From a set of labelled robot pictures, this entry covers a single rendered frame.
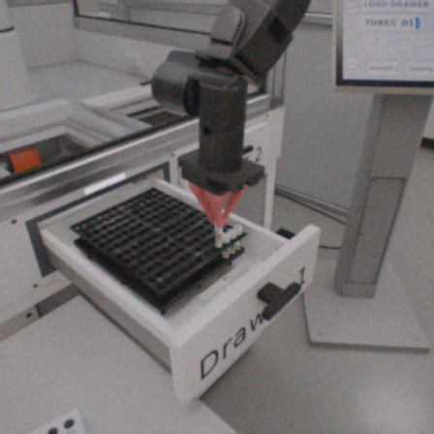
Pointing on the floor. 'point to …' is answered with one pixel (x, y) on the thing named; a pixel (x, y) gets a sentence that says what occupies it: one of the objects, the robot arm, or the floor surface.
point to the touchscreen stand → (372, 241)
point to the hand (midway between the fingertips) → (218, 219)
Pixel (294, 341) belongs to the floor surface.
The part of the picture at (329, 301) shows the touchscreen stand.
